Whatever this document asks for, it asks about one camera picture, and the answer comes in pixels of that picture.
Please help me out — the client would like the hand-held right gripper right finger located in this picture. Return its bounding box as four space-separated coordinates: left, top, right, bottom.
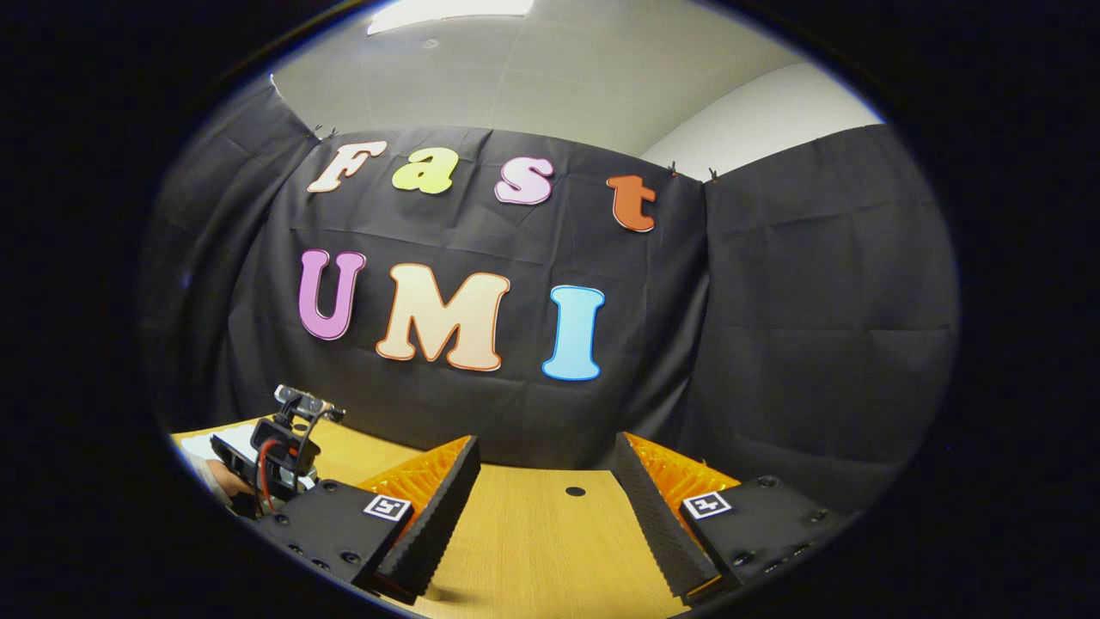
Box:
612 432 847 603

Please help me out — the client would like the ceiling light panel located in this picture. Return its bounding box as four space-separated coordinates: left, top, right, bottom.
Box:
368 0 535 35

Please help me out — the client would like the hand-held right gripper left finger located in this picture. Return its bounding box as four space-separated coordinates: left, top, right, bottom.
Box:
258 434 482 605

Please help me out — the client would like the black backdrop cloth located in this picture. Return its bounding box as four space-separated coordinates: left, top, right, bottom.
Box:
142 73 962 517

